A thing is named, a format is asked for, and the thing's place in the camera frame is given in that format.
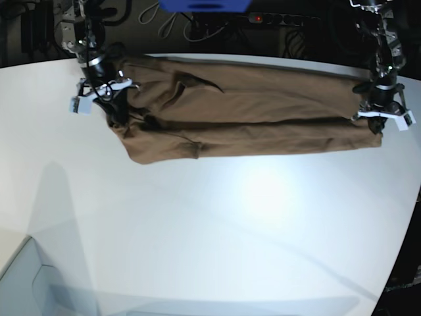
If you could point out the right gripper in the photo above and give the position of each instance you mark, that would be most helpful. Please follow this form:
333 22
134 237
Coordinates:
105 81

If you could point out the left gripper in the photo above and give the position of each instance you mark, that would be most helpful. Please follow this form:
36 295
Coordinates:
380 102

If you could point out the brown t-shirt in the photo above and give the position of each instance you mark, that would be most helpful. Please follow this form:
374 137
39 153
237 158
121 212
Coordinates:
190 110

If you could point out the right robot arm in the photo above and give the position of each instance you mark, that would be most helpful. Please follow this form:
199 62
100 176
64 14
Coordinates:
83 35

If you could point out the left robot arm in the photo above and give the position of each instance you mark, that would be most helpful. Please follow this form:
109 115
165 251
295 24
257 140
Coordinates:
376 20

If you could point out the black equipment box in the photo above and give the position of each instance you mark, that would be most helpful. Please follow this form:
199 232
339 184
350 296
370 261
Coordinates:
37 27

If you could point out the blue box at top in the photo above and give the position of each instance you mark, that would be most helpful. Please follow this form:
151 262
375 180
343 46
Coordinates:
205 6

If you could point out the black power strip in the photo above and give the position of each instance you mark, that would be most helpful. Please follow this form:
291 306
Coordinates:
276 20

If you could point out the white bin at corner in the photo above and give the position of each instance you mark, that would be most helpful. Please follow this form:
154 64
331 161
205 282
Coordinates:
31 287

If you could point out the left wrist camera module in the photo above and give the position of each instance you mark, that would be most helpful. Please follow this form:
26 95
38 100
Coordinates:
405 121

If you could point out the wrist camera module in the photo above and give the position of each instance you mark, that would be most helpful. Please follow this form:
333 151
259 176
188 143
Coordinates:
80 105
405 121

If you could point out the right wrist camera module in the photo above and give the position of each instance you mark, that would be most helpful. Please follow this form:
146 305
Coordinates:
80 105

